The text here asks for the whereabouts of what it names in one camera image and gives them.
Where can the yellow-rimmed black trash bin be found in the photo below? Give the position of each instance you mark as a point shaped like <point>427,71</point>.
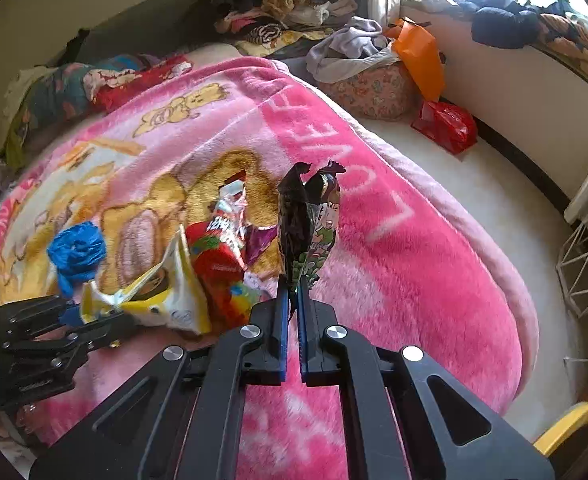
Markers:
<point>574,420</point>

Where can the blue plastic bag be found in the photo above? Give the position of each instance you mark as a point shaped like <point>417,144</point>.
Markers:
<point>76,250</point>

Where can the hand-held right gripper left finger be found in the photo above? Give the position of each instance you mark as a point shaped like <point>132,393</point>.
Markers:
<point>284,320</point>

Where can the grey headboard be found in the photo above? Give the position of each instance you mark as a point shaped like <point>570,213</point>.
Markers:
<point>123,20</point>

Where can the yellow white snack packet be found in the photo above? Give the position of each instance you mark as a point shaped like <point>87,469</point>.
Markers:
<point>168,295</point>

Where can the orange paper bag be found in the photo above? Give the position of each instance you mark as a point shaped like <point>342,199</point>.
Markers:
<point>421,60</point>

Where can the grey white clothes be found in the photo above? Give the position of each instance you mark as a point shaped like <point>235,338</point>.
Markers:
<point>344,45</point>

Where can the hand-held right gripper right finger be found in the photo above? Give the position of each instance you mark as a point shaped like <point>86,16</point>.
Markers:
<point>301,330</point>

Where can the red plastic shopping bag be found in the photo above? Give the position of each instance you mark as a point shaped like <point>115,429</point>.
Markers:
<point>444,127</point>

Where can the floral laundry basket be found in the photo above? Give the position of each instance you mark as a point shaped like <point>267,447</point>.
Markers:
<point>369,95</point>

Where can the dark floral quilt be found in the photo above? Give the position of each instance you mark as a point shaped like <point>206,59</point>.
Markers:
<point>53,95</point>

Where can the pink printed blanket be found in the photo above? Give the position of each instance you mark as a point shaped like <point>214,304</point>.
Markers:
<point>414,285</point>

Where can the red snack packet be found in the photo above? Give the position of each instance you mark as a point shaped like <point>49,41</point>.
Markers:
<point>223,260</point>

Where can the small black cloth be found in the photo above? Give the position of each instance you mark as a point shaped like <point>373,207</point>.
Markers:
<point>78,45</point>

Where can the dark snack packet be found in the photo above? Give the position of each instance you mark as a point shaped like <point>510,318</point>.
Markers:
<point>299,230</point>

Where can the orange patterned quilt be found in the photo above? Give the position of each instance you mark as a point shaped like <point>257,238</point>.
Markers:
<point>574,40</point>

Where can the red printed cloth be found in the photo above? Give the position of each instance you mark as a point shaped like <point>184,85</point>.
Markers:
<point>138,85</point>

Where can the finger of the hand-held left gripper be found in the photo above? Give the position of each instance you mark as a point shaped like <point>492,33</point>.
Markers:
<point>38,317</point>
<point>73,342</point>

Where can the pile of mixed clothes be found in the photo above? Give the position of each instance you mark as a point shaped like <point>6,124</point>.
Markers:
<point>284,25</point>

